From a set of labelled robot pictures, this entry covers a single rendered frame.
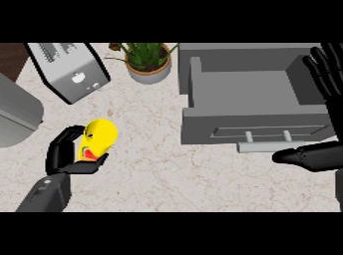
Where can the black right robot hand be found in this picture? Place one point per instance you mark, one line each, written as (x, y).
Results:
(333, 99)

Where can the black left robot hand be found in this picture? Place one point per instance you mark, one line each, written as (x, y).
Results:
(61, 156)

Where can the yellow cup with face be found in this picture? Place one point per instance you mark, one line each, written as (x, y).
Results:
(98, 139)

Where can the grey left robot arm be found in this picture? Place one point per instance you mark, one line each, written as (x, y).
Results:
(46, 194)

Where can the rounded grey appliance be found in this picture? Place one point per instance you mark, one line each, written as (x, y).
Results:
(6, 109)

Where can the grey cabinet body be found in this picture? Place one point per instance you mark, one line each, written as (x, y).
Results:
(247, 54)

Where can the silver toaster appliance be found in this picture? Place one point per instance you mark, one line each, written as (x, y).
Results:
(69, 71)

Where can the potted green plant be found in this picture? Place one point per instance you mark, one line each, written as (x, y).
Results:
(148, 61)

